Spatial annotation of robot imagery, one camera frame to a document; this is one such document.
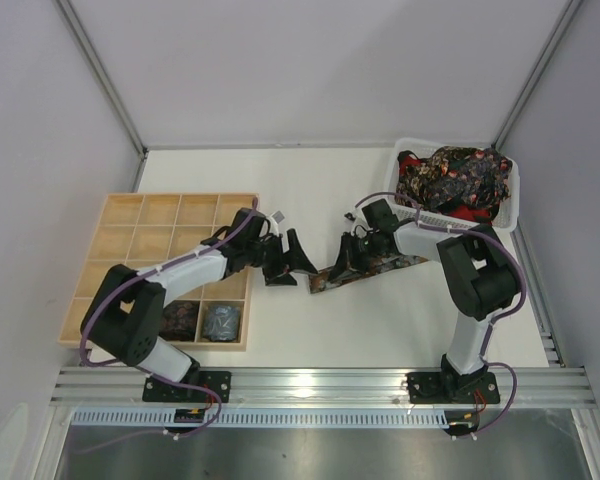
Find orange grey patterned tie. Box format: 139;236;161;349
309;255;427;294

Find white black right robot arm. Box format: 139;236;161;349
328;221;527;381

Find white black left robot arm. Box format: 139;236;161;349
80;207;318;387

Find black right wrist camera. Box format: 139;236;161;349
362;199;400;233

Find rolled grey leaf-pattern tie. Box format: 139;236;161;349
202;304;241;342

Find white plastic basket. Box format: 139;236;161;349
383;138;520;232

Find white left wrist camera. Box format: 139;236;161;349
266;211;285;236

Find pile of dark floral ties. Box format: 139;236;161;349
396;146;513;224

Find rolled dark floral tie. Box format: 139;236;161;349
159;300;200;342

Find slotted grey cable duct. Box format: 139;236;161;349
71;407;449;429

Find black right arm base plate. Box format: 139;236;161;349
406;370;501;405

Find aluminium frame rail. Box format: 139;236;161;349
50;367;596;409

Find wooden grid organizer tray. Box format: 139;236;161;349
58;193;257;351

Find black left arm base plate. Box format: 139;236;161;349
142;370;232;404

